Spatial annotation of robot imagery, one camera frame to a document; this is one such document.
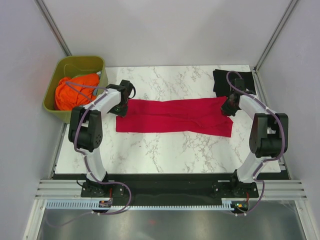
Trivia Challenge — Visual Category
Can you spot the magenta red t shirt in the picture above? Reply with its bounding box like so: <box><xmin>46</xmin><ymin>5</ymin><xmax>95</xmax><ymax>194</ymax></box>
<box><xmin>115</xmin><ymin>97</ymin><xmax>233</xmax><ymax>138</ymax></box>

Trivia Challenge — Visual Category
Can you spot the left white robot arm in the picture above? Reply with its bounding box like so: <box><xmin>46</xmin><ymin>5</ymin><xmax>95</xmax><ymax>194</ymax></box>
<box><xmin>68</xmin><ymin>79</ymin><xmax>136</xmax><ymax>197</ymax></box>

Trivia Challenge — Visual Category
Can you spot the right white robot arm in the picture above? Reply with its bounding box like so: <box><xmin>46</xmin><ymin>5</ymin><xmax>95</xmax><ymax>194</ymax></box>
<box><xmin>221</xmin><ymin>78</ymin><xmax>289</xmax><ymax>197</ymax></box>

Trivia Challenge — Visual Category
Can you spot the folded black t shirt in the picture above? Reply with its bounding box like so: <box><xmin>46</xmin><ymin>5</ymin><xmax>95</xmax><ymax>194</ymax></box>
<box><xmin>212</xmin><ymin>69</ymin><xmax>256</xmax><ymax>97</ymax></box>

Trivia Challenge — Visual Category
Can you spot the orange t shirt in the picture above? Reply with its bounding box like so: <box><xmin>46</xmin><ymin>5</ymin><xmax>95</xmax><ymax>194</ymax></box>
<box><xmin>54</xmin><ymin>73</ymin><xmax>100</xmax><ymax>111</ymax></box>

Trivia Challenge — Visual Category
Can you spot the olive green plastic bin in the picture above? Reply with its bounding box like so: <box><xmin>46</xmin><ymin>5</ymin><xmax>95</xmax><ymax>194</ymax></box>
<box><xmin>43</xmin><ymin>55</ymin><xmax>109</xmax><ymax>124</ymax></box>

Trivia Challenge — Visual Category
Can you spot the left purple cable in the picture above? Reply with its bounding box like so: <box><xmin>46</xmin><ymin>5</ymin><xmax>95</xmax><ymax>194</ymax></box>
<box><xmin>65</xmin><ymin>81</ymin><xmax>133</xmax><ymax>216</ymax></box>

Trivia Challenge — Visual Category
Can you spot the white slotted cable duct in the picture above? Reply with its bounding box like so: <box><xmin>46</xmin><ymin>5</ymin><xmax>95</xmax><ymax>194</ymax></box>
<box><xmin>45</xmin><ymin>199</ymin><xmax>249</xmax><ymax>211</ymax></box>

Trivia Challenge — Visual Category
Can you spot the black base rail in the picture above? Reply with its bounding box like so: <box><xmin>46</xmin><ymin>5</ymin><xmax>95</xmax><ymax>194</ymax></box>
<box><xmin>53</xmin><ymin>171</ymin><xmax>289</xmax><ymax>205</ymax></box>

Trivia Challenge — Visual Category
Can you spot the right aluminium frame post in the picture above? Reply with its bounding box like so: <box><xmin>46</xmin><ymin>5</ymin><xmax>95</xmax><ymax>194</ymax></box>
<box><xmin>253</xmin><ymin>0</ymin><xmax>300</xmax><ymax>73</ymax></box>

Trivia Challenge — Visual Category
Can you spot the aluminium frame post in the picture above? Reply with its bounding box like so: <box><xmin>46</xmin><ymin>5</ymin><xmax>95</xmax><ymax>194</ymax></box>
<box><xmin>34</xmin><ymin>0</ymin><xmax>72</xmax><ymax>57</ymax></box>
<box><xmin>253</xmin><ymin>0</ymin><xmax>300</xmax><ymax>73</ymax></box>

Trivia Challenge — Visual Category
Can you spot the left aluminium frame post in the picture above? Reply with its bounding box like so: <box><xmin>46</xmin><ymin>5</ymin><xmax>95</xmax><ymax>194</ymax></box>
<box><xmin>34</xmin><ymin>0</ymin><xmax>72</xmax><ymax>57</ymax></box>

